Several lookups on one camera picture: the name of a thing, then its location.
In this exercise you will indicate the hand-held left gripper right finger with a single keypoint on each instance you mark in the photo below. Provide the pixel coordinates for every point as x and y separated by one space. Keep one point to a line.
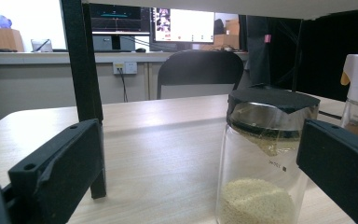
341 168

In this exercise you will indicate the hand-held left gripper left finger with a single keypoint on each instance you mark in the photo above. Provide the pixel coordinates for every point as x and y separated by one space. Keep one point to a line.
62 168

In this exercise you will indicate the glass jar with black lid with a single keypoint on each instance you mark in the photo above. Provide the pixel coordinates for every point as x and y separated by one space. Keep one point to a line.
254 199

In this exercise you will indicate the black shelf with metal legs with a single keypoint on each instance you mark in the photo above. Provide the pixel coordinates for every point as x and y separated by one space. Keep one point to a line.
84 77

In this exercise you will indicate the black curtain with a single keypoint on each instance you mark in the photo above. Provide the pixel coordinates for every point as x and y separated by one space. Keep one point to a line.
332 56

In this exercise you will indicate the white counter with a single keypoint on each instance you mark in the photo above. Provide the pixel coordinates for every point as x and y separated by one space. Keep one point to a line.
28 58

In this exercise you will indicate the clear cup with pen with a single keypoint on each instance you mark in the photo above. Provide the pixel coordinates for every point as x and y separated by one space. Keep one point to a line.
41 46

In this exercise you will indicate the black computer mouse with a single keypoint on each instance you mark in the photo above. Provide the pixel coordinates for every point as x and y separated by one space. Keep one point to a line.
140 50

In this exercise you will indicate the wooden box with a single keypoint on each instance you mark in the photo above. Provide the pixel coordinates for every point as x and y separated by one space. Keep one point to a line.
0 39

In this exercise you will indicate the pink tag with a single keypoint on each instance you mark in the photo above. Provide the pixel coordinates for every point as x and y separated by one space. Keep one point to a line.
267 38

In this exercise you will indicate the dark-screen monitor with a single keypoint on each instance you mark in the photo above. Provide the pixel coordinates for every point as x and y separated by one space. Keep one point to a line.
118 18

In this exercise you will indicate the blue figurine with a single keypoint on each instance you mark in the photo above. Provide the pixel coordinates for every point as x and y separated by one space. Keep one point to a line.
0 21

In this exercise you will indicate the black folding chair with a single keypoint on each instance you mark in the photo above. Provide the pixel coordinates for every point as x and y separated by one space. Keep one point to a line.
199 68

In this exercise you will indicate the brown cardboard box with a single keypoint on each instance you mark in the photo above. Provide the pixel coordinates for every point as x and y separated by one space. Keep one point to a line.
230 39

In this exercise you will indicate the bright-screen monitor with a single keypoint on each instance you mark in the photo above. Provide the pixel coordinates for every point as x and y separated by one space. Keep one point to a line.
189 26

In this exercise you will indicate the white wall socket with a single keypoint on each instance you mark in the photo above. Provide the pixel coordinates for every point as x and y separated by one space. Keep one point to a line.
130 67

